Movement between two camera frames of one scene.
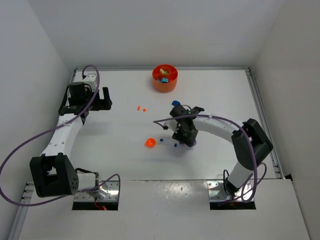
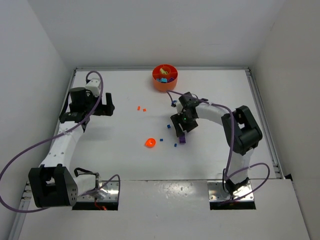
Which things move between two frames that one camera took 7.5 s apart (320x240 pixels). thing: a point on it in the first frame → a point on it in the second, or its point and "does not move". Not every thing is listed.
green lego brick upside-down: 164,71 does not move
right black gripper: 184,137 → 184,125
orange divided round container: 172,76 does not move
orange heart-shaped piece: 150,142 does not move
